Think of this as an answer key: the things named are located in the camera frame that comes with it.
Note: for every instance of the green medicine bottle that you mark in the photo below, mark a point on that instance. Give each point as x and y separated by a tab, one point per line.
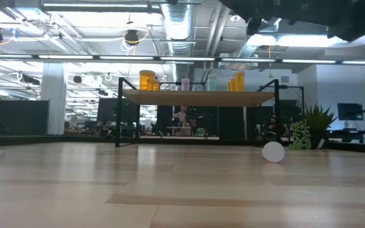
213	83

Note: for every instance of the dark office desk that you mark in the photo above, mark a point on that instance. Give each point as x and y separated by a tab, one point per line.
353	132

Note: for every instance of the small orange medicine bottle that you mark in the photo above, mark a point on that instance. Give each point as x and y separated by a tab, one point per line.
232	85
228	86
239	81

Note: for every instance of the pink medicine bottle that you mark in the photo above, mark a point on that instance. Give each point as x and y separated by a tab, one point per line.
273	152
185	84

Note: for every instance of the black desk monitor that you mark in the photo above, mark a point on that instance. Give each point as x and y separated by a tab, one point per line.
349	111

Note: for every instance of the wooden shelf with black legs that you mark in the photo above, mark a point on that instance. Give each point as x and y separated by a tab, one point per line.
201	98

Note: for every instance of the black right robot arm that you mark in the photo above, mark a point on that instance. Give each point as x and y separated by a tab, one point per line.
312	12

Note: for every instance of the dark office partition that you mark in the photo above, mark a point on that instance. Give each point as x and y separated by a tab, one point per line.
17	115

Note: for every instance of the green potted artificial plant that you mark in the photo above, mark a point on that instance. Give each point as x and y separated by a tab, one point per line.
318	123

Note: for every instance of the silver ventilation duct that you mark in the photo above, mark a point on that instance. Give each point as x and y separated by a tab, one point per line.
179	28
249	49

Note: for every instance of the small green plant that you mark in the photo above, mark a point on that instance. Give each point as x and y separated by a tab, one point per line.
200	131

